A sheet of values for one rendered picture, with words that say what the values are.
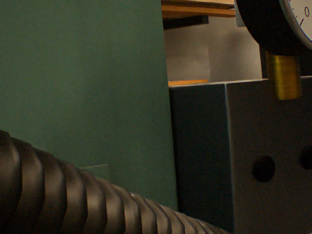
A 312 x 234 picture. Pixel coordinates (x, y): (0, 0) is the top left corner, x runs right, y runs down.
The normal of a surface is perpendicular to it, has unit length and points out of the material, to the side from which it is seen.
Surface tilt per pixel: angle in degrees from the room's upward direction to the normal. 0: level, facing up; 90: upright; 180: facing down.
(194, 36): 90
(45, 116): 90
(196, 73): 90
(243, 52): 90
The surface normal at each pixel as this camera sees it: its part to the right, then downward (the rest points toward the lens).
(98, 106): 0.62, -0.01
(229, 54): -0.68, 0.10
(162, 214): 0.30, -0.80
